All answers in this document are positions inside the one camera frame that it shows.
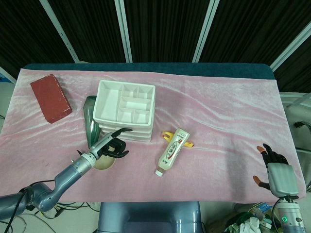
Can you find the pile of cloth clutter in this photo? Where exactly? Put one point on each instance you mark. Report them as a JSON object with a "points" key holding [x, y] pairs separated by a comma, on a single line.
{"points": [[245, 221]]}

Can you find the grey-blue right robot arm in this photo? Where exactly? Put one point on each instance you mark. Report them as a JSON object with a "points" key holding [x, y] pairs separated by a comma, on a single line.
{"points": [[290, 213]]}

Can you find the dark green glossy object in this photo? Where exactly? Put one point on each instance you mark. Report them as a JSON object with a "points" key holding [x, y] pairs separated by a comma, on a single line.
{"points": [[90, 126]]}

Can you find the pink velvet cloth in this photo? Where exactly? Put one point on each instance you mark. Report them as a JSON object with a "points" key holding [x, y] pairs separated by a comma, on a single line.
{"points": [[218, 116]]}

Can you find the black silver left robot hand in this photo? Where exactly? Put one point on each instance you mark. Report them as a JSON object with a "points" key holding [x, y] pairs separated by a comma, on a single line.
{"points": [[102, 145]]}

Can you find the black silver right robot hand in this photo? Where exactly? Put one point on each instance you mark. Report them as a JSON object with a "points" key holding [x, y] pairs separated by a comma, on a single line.
{"points": [[281, 174]]}

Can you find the yellow rubber chicken toy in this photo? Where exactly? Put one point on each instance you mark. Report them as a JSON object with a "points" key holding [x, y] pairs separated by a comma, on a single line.
{"points": [[167, 135]]}

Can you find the dark teal table cover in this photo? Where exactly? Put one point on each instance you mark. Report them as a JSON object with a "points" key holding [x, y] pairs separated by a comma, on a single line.
{"points": [[170, 68]]}

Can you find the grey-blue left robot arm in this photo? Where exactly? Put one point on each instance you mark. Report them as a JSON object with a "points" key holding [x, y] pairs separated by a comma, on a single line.
{"points": [[73, 168]]}

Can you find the red brick block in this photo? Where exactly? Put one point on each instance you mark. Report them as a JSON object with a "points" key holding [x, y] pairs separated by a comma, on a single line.
{"points": [[51, 98]]}

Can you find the grey-blue robot torso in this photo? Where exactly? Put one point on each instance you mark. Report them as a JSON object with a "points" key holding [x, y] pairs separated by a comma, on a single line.
{"points": [[148, 218]]}

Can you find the cream milk tea bottle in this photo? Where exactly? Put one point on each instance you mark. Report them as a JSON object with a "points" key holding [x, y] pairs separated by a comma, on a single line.
{"points": [[173, 150]]}

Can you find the white partition post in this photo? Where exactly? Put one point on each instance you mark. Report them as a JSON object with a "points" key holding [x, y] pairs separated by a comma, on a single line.
{"points": [[124, 31], [291, 48], [64, 34], [202, 31]]}

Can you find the clear plastic drawer organizer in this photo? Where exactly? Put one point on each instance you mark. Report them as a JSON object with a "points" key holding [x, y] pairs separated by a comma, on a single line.
{"points": [[109, 106]]}

